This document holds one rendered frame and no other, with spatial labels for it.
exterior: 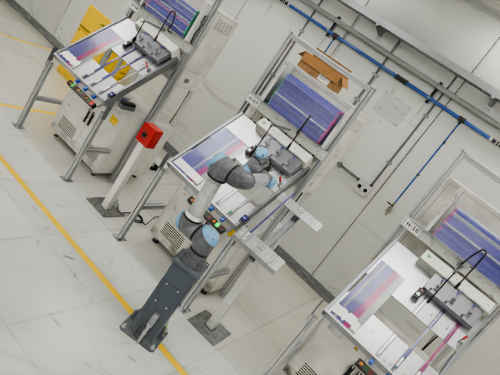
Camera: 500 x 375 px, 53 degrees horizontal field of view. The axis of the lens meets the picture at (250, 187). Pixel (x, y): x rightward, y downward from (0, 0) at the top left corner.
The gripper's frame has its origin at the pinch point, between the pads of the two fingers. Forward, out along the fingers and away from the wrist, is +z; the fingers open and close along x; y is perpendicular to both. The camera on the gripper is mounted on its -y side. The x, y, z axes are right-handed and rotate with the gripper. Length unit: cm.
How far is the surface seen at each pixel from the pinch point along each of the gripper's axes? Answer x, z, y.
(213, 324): -34, 45, -86
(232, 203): 4.7, 5.8, -24.6
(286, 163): 0.9, 9.4, 22.8
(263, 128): 33.3, 10.3, 32.4
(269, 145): 20.3, 10.8, 25.4
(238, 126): 52, 17, 24
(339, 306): -90, 4, -26
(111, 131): 142, 44, -41
